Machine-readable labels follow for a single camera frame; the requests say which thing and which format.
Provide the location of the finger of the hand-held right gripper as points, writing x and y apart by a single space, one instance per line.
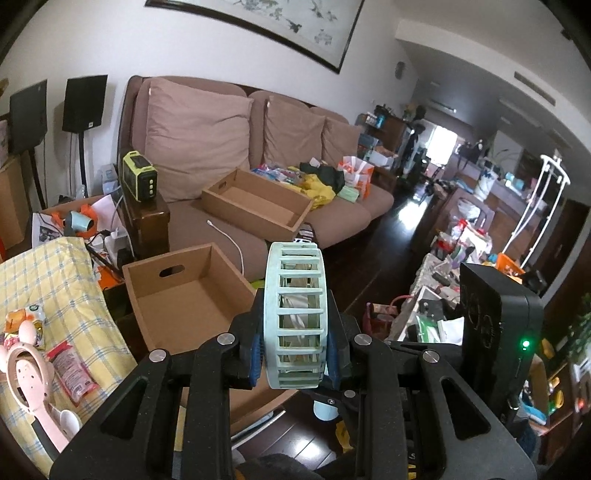
337 398

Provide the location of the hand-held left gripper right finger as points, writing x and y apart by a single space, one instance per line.
333 364

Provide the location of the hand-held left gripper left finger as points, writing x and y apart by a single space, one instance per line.
254 362

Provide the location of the mint green fan cage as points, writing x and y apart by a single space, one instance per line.
295 318

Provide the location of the cardboard box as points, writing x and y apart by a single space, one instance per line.
99 205
258 203
184 300

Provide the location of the pink handheld fan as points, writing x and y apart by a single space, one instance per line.
27 392

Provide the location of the orange snack packet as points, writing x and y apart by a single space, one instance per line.
18 318

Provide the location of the red handbag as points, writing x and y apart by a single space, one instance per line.
381 318

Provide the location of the orange plastic basket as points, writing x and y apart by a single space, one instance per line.
510 265

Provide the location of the green plastic toy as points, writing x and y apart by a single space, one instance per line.
256 283

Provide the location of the cluttered low table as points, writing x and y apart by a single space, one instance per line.
443 267

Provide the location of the grey fluffy cushion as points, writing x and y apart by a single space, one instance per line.
277 468

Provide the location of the black white packet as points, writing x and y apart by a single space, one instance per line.
305 236

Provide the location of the brown sofa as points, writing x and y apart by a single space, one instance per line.
194 226

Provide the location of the cardboard box on sofa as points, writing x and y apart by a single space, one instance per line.
258 203

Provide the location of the green mask pack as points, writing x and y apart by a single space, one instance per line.
347 194

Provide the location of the yellow cloth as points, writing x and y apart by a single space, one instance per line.
321 191

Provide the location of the red snack packet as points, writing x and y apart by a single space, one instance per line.
71 374

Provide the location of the white power strip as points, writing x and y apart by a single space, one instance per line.
117 240

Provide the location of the pile of colourful packets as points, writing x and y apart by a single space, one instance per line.
277 174

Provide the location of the black cloth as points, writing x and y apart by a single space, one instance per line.
328 173

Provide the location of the orange white paper bag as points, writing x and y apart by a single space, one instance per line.
358 173

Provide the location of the yellow checked blanket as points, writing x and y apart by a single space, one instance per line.
55 286

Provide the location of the green black portable radio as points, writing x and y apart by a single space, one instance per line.
138 175

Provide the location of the open cardboard box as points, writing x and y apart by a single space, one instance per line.
99 205

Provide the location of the teal hair dryer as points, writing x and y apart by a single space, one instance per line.
81 224

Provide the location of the large brown sofa cushion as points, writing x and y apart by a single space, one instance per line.
194 138

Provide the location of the blue tissue pack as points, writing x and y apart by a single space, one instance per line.
110 180

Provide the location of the white air conditioner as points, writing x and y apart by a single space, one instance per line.
441 106

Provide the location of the printed paper sheet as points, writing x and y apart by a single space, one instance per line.
46 230

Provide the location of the black speaker on stand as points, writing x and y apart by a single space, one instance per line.
27 115
85 104

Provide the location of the framed ink painting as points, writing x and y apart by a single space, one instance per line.
258 23

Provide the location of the dark wall ornament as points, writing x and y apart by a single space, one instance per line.
400 69

